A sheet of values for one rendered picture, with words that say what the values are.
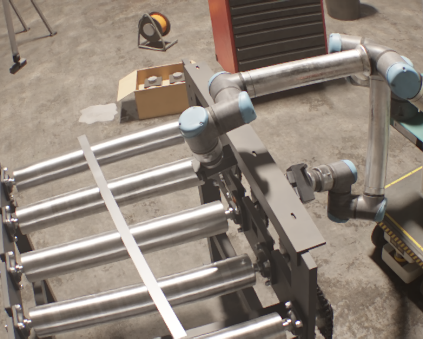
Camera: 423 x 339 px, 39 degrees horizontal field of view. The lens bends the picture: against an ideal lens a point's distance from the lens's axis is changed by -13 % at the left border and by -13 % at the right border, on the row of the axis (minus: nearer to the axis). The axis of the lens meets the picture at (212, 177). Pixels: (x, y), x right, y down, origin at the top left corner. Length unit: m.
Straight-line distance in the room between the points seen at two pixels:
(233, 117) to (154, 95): 2.67
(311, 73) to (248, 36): 2.33
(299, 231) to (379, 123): 0.62
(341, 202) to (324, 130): 2.01
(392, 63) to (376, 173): 0.46
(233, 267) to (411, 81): 0.85
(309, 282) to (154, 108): 3.00
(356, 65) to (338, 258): 1.51
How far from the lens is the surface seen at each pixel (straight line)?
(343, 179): 2.32
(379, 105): 2.30
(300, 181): 2.24
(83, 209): 2.56
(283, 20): 4.45
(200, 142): 1.95
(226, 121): 1.93
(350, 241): 3.52
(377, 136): 2.31
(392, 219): 3.17
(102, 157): 2.80
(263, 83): 2.06
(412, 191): 3.35
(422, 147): 2.87
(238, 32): 4.37
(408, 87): 2.07
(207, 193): 3.06
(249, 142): 2.21
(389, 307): 3.18
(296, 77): 2.08
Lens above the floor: 2.42
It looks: 37 degrees down
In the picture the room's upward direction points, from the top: 9 degrees counter-clockwise
